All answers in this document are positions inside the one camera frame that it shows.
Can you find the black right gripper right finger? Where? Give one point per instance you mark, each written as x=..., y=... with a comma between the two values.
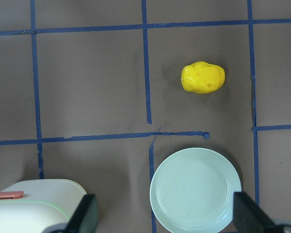
x=248, y=217

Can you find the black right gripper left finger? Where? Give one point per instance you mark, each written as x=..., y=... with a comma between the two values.
x=85, y=217

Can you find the cream rice cooker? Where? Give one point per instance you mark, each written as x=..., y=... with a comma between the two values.
x=38, y=206

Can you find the green plate near right arm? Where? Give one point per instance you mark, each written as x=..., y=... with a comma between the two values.
x=192, y=191

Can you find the yellow toy potato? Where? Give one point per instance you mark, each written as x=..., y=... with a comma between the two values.
x=202, y=77

